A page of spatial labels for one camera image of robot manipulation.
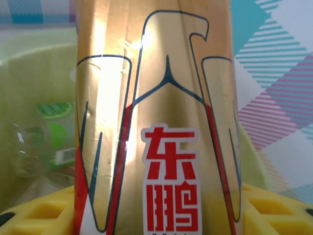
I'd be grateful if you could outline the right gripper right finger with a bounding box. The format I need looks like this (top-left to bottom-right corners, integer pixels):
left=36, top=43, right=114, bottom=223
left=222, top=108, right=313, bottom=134
left=241, top=183, right=313, bottom=235

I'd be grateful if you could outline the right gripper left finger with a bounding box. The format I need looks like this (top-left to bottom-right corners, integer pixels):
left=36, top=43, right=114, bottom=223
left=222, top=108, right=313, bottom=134
left=0, top=185, right=76, bottom=235

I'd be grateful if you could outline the green label plastic bottle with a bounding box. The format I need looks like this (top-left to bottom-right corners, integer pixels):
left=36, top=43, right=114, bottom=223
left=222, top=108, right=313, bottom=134
left=9, top=101, right=77, bottom=177

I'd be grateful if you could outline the gold red label bottle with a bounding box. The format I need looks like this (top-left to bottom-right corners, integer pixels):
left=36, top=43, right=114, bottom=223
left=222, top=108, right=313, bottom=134
left=73, top=0, right=244, bottom=235

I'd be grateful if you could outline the bin with green liner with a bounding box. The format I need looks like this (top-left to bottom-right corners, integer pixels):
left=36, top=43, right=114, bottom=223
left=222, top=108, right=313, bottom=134
left=0, top=26, right=269, bottom=213

